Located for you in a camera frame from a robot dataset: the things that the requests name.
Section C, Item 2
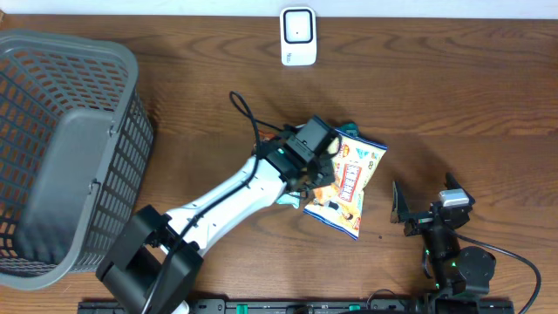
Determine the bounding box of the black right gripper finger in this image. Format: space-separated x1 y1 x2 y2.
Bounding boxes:
445 173 475 205
390 181 410 223

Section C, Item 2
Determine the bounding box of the yellow snack bag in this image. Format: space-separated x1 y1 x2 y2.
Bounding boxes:
303 132 387 240

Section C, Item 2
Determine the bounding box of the light green tissue pack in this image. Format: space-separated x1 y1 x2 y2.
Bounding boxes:
276 192 306 208

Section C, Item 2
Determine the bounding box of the blue mouthwash bottle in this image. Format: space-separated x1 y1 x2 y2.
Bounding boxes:
337 122 359 137

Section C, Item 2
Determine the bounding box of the red chocolate bar wrapper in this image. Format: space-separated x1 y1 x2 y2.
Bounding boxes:
258 130 276 141

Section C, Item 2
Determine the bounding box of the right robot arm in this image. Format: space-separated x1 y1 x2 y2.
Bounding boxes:
391 173 496 297

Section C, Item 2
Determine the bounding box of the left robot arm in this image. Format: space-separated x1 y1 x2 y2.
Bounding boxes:
96 148 292 313

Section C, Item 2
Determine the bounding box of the white barcode scanner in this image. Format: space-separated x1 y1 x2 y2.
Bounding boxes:
279 6 317 66

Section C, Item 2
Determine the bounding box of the grey plastic shopping basket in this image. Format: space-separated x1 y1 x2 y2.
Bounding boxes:
1 30 153 290

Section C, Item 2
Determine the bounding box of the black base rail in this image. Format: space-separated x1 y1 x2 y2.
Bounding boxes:
77 297 516 314

